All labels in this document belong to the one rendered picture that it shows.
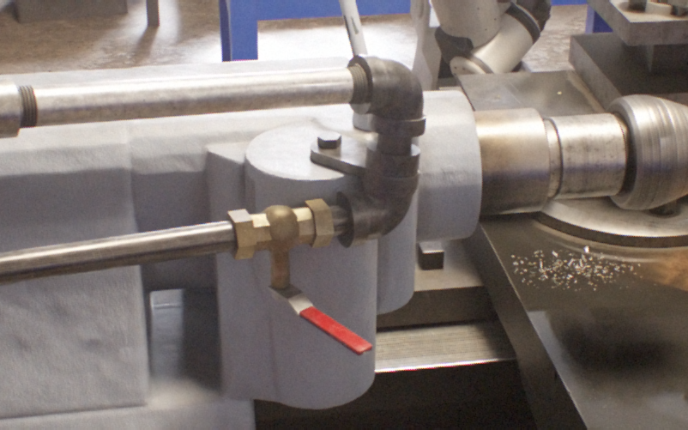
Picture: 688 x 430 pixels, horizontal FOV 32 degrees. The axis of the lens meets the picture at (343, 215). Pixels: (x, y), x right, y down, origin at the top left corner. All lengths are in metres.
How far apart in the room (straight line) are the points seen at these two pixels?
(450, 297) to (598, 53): 0.28
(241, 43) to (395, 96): 2.00
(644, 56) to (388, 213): 0.51
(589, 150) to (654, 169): 0.05
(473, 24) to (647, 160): 0.88
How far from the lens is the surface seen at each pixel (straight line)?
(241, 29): 2.69
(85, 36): 4.47
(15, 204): 0.82
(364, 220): 0.73
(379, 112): 0.71
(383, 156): 0.72
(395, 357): 1.14
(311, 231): 0.72
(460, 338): 1.17
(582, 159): 0.91
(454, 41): 1.79
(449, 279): 1.18
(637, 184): 0.92
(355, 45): 0.81
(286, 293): 0.74
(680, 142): 0.93
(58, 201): 0.81
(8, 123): 0.62
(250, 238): 0.71
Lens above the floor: 1.49
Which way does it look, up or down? 28 degrees down
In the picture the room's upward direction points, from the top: straight up
